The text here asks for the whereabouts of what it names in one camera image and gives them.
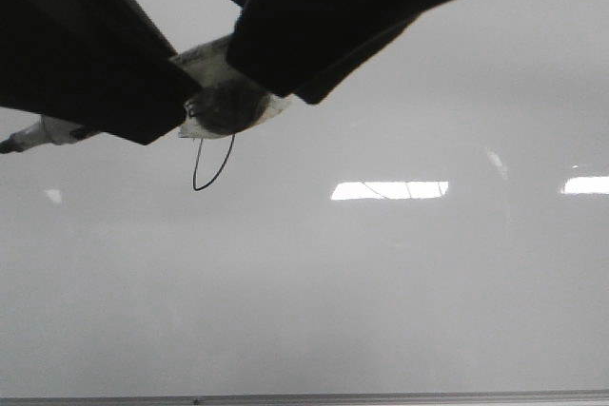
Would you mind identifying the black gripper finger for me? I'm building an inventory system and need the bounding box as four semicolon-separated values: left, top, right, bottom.
227;0;452;104
1;0;201;145

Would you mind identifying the white whiteboard marker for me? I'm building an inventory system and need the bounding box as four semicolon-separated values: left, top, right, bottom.
1;35;292;154

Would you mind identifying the white glossy whiteboard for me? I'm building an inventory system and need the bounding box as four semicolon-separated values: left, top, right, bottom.
1;0;608;396

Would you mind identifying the grey aluminium whiteboard frame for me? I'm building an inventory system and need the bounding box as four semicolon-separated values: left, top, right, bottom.
1;389;608;405

